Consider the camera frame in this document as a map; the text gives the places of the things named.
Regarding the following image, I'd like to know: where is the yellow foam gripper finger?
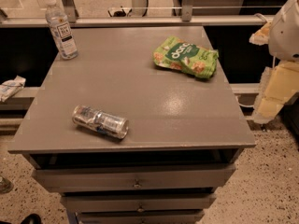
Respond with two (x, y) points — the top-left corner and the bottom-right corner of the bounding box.
(249, 22), (271, 46)
(252, 61), (299, 124)

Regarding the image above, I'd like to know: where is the green rice chip bag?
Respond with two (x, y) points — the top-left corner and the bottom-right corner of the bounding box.
(153, 36), (219, 79)

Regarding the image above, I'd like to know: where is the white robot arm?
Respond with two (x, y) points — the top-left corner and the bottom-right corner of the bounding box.
(249, 0), (299, 124)

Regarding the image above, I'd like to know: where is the silver redbull can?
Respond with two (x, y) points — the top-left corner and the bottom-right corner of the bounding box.
(72, 105), (129, 139)

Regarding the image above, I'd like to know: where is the middle grey drawer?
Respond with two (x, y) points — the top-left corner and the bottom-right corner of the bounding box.
(61, 193), (216, 213)

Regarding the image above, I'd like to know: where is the grey drawer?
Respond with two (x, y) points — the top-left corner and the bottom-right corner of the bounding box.
(78, 210), (204, 224)
(33, 164), (235, 193)
(61, 193), (216, 213)

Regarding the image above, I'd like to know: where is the top grey drawer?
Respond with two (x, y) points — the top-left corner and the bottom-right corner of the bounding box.
(33, 164), (235, 193)

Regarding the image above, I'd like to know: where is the bottom grey drawer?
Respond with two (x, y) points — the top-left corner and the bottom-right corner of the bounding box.
(78, 210), (204, 224)

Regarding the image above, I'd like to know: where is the clear plastic water bottle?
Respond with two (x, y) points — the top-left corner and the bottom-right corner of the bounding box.
(45, 0), (78, 60)

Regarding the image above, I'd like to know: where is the black shoe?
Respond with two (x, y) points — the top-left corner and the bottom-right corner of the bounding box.
(21, 214), (42, 224)

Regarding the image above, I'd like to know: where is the white cable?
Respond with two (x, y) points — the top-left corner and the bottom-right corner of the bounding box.
(235, 95), (256, 109)

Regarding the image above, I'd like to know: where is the grey metal rail frame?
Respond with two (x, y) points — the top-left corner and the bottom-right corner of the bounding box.
(0, 0), (299, 28)

